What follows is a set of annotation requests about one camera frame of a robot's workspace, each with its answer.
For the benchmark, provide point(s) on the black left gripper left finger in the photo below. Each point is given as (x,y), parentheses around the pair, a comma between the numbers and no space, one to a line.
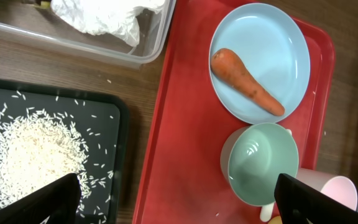
(55,203)

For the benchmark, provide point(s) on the orange carrot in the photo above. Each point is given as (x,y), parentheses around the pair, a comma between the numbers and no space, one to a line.
(229,68)

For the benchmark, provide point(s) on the white rice pile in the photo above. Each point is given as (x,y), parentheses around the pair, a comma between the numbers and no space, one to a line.
(35,151)

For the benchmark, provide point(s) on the pink plastic cup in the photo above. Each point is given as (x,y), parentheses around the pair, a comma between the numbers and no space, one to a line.
(337,187)

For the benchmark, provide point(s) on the yellow plastic cup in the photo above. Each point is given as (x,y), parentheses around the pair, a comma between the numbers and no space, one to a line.
(276,220)

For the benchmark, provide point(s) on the green bowl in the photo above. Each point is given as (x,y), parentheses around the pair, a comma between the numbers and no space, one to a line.
(253,157)

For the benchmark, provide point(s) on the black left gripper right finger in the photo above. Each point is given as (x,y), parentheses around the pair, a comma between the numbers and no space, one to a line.
(300,203)

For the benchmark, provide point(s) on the red plastic tray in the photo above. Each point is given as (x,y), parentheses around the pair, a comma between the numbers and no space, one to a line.
(181,179)

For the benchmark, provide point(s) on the white plastic spoon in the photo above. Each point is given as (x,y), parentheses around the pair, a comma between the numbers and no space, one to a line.
(267,211)

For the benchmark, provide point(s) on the clear plastic bin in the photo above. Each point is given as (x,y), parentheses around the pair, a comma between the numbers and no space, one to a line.
(27,24)

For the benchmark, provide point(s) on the light blue plate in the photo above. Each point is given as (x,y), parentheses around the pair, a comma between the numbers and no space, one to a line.
(274,50)

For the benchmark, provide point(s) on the black tray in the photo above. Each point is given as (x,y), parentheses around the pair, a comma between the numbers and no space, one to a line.
(102,121)

